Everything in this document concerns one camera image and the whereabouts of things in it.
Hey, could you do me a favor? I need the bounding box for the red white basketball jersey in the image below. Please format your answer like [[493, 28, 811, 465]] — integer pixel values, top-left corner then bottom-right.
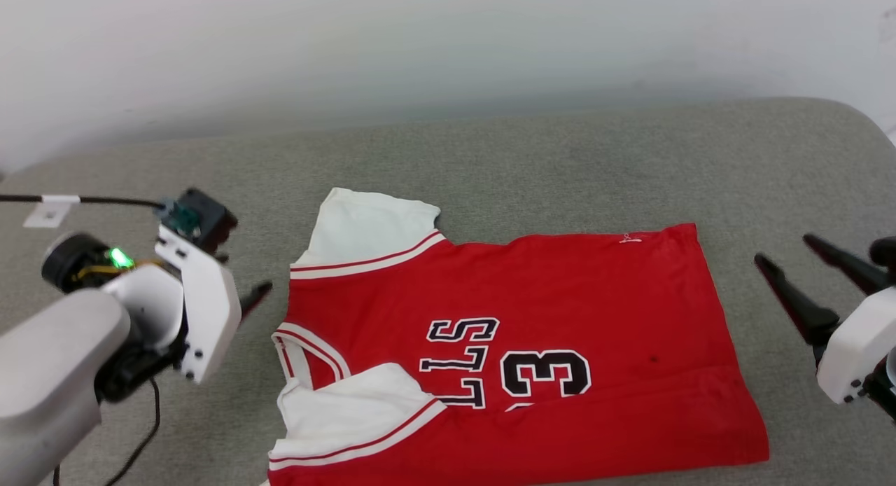
[[265, 187, 771, 486]]

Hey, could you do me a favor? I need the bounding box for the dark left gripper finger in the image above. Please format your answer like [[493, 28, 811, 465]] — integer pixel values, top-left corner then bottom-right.
[[239, 281, 274, 324]]

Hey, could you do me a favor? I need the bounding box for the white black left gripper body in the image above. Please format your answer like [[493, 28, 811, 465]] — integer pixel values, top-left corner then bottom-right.
[[41, 223, 243, 385]]

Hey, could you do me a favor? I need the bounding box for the black cable with teal plug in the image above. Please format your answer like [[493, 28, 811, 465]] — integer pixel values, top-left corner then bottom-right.
[[0, 194, 201, 239]]

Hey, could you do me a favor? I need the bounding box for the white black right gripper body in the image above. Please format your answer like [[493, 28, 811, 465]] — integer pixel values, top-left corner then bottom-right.
[[815, 286, 896, 405]]

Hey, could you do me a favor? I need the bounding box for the white paper cable tag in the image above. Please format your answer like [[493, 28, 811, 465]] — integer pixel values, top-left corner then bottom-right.
[[23, 195, 81, 229]]

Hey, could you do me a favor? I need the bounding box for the thin black cable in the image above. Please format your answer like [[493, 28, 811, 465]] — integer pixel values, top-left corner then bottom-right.
[[52, 376, 162, 486]]

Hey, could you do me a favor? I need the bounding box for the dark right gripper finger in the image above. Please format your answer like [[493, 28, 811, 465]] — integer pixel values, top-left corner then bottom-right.
[[803, 234, 894, 296], [754, 254, 841, 347]]

